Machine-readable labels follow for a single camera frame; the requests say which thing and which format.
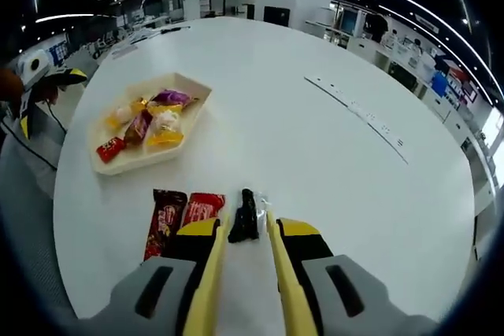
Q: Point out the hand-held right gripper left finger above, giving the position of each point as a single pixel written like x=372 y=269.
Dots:
x=157 y=296

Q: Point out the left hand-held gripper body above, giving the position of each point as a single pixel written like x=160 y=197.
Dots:
x=35 y=68

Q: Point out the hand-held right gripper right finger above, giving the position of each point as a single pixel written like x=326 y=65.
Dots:
x=346 y=296

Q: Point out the yellow plastic food tongs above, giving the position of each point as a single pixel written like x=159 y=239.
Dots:
x=212 y=265

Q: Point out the small red food packet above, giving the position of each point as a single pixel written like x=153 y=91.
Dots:
x=110 y=150

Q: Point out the dark red food packet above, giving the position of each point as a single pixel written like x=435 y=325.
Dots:
x=138 y=127

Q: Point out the large red food packet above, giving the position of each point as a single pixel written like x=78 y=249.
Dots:
x=201 y=210

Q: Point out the beige hexagonal tray container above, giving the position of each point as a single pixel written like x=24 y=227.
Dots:
x=118 y=163

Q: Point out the purple food packet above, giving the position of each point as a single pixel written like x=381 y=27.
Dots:
x=173 y=97

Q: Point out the black food packet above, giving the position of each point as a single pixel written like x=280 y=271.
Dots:
x=246 y=218

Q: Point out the person's left hand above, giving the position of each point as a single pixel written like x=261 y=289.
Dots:
x=10 y=84

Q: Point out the white mesh office chair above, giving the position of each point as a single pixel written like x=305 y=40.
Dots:
x=27 y=174

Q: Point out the black object on table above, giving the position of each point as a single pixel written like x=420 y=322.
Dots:
x=175 y=30

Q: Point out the black box by pillar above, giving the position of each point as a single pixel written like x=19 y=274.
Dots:
x=276 y=15

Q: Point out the blue storage box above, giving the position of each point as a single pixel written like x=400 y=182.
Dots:
x=439 y=83

